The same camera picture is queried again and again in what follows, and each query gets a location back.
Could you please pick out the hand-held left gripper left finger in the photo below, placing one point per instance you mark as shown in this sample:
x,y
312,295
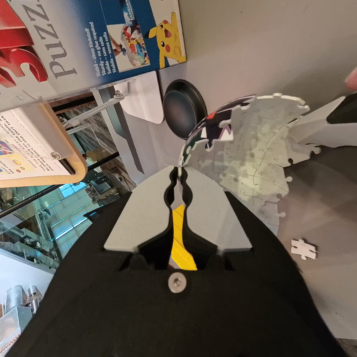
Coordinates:
x,y
139,220

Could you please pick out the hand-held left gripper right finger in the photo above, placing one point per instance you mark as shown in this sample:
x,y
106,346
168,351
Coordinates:
x,y
217,220

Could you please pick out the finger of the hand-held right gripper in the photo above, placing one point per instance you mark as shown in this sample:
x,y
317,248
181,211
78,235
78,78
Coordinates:
x,y
312,122

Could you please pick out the half-built puzzle ball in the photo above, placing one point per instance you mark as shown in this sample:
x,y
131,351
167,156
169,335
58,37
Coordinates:
x,y
251,173

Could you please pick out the white puzzle piece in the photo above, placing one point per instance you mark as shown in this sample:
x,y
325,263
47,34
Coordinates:
x,y
304,249

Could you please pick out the blue puzzle box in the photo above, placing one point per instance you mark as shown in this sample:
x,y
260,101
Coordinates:
x,y
83,41

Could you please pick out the person's right hand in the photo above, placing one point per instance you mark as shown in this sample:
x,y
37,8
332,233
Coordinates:
x,y
352,81

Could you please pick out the wooden sign board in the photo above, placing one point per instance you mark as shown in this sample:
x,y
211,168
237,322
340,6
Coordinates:
x,y
79,167

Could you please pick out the black pole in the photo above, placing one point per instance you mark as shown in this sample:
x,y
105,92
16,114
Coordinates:
x,y
55,186

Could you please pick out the black round stand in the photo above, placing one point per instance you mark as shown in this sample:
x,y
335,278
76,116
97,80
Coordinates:
x,y
181,111

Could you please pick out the laminated instruction sheet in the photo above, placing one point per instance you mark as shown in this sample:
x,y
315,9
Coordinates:
x,y
28,145

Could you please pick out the dark table edge rail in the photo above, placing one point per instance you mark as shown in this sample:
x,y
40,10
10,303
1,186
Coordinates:
x,y
128,139

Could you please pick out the silver ventilation duct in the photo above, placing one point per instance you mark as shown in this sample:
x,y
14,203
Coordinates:
x,y
16,301

